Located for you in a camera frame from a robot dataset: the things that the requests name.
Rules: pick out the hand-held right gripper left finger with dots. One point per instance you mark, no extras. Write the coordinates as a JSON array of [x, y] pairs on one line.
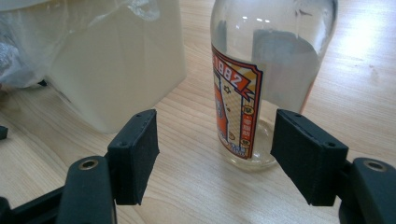
[[132, 161]]

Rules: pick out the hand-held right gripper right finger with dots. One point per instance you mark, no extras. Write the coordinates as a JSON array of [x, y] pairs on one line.
[[311, 155]]

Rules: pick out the clear glass bottle orange label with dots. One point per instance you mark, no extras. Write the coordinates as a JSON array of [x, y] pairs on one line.
[[267, 77]]

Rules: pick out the white plastic bin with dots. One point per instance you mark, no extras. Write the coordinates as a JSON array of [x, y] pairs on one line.
[[121, 68]]

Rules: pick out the small black object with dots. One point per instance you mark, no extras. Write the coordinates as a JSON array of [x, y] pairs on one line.
[[3, 132]]

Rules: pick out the clear plastic bin liner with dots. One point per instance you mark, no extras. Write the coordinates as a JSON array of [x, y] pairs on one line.
[[28, 43]]

